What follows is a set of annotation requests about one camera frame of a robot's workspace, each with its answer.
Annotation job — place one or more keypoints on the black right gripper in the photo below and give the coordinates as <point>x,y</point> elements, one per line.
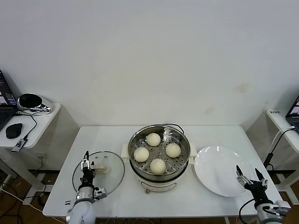
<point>257,192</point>

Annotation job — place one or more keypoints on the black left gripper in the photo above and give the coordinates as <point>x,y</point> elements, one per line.
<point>88,178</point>

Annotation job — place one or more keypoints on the white steamed baozi bun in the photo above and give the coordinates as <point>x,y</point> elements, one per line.
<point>141,154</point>
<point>153,139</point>
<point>158,166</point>
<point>173,150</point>

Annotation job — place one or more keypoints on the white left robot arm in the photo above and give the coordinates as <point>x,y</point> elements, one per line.
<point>81,210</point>

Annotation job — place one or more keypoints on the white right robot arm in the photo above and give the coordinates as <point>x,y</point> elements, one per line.
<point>266,217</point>

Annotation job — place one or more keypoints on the stainless steel steamer basket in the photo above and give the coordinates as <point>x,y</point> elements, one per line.
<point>171,137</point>

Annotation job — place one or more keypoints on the white round plate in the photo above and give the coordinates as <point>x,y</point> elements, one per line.
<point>217,168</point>

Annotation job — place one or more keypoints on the white side table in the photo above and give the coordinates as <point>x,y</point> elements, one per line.
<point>42,126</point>
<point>278,121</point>

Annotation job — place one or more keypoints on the grey usb dongle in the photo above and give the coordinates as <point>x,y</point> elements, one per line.
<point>19,145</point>

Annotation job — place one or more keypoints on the open dark laptop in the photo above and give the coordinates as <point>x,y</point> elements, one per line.
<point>294,114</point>

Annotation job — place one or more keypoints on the black computer mouse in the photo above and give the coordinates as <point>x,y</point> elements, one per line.
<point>14,130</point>

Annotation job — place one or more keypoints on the chrome device with black top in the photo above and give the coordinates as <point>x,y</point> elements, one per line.
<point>30,100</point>

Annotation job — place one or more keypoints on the open black laptop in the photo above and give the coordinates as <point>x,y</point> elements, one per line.
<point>7,102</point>

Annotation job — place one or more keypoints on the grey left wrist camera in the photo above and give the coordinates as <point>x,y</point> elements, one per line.
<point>100,193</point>

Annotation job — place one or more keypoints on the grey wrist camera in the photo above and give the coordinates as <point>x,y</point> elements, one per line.
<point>100,193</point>
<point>280,206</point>

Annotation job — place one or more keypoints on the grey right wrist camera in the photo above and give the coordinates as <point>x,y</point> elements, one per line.
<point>280,206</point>

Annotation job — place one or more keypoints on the white wall socket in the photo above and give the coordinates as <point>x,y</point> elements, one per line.
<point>40,156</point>

